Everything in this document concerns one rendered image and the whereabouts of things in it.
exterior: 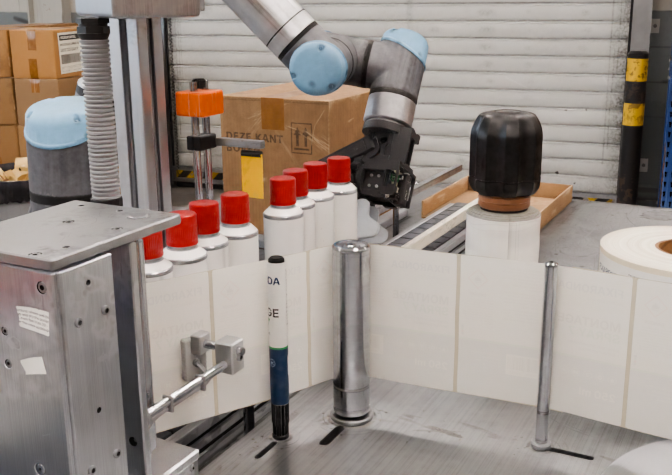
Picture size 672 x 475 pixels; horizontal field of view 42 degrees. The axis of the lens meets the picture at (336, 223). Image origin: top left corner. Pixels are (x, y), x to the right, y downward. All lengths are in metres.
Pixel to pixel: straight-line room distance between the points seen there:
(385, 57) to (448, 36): 4.08
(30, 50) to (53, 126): 3.52
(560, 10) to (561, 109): 0.57
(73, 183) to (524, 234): 0.69
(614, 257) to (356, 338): 0.31
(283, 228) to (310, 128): 0.56
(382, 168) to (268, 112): 0.44
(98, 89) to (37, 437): 0.43
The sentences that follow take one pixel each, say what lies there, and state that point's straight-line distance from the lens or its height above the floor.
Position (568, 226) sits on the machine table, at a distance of 1.89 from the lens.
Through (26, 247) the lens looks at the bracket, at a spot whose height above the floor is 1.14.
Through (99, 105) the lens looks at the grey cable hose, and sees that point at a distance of 0.96.
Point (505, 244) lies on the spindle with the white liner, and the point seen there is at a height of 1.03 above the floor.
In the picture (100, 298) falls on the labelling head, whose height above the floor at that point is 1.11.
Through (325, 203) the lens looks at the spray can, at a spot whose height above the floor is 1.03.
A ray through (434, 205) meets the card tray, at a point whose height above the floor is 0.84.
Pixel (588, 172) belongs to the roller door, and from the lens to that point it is 5.38.
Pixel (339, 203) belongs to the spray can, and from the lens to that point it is 1.21.
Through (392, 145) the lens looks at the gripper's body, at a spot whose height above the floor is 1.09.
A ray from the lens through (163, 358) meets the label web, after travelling 0.81.
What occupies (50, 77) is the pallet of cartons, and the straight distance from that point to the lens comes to 4.80.
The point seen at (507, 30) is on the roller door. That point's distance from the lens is 5.34.
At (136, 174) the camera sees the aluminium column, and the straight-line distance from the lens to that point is 1.10.
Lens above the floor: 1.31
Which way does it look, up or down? 15 degrees down
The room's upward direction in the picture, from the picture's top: straight up
